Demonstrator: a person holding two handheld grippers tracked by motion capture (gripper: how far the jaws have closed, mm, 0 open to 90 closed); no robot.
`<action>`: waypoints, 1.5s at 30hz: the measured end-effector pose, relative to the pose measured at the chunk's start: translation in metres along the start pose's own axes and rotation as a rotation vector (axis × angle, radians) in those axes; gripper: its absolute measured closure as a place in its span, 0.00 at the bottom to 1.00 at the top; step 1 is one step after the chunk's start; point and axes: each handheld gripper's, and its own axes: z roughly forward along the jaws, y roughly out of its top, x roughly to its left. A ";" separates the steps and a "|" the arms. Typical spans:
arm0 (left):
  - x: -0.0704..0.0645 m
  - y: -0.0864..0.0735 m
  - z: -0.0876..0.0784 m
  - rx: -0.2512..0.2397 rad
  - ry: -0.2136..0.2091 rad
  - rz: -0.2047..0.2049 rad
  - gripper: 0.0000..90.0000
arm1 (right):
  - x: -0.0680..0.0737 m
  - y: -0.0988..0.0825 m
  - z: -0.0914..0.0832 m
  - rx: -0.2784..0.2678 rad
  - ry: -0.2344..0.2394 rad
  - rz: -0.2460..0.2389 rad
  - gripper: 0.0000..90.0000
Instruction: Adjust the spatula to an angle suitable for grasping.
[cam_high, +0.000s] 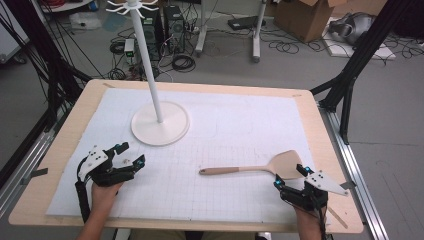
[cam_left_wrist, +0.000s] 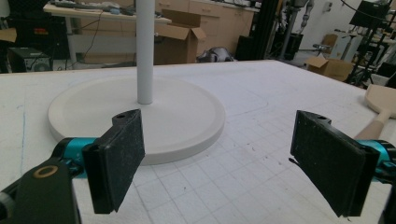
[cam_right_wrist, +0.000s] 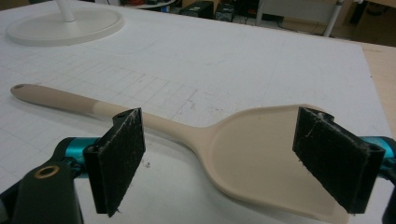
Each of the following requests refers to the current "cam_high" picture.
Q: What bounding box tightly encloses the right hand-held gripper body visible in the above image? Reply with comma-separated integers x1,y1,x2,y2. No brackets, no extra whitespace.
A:
279,170,351,212

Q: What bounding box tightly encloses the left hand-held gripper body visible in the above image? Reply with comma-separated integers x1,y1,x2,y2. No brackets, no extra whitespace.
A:
77,144,136,188

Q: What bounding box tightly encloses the beige spatula with wooden handle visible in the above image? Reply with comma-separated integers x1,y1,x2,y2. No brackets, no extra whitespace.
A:
198,149,306,181

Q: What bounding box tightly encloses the person's left hand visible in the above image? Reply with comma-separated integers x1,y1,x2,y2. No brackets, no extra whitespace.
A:
90,181,125,215

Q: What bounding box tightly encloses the person's right hand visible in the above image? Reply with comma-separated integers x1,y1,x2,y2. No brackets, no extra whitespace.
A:
294,203,324,232

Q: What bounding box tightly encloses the thin wooden stick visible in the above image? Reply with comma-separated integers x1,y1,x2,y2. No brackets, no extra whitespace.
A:
327,206,350,230

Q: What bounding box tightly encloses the white hook stand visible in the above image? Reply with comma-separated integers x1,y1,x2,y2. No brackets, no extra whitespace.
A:
105,0,191,147

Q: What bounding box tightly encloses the white grid mat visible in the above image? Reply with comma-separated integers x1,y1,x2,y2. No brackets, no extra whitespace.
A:
45,87,332,225

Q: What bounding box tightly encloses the small device with green display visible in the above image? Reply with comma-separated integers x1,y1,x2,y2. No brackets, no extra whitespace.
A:
123,37,136,58

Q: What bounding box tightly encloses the black computer tower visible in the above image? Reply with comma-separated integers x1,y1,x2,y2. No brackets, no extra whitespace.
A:
141,9,165,62
162,4,186,55

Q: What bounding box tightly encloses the clear plastic bag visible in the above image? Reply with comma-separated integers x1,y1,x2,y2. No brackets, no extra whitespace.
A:
68,12,103,32

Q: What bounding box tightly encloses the white stand leg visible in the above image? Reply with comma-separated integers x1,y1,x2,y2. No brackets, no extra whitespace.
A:
194,0,210,57
250,0,268,64

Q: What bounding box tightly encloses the white foam board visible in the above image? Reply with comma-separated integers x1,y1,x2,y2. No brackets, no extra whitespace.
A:
321,34,398,62

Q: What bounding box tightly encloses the cardboard box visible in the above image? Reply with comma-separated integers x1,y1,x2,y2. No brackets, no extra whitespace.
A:
273,0,389,44

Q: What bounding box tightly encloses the grey headset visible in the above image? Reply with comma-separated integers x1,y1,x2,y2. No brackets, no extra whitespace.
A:
327,12,377,47

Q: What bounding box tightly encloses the white round table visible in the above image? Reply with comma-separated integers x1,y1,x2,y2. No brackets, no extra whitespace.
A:
39,0,95,14

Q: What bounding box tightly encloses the flat black device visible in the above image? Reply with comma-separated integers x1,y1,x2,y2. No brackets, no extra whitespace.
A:
227,15,267,32

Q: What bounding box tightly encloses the thin black cable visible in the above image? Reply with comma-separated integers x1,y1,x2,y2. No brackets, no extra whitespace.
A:
317,205,330,240

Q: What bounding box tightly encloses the aluminium rail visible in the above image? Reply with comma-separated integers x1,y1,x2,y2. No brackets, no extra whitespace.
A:
0,108,69,218
318,104,390,240

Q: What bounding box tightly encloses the coiled black cable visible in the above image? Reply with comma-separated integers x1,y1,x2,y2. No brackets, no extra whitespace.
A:
171,53,197,74

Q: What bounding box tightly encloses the black metal frame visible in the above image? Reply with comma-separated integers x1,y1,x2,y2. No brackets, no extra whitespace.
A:
0,0,93,188
309,0,416,146

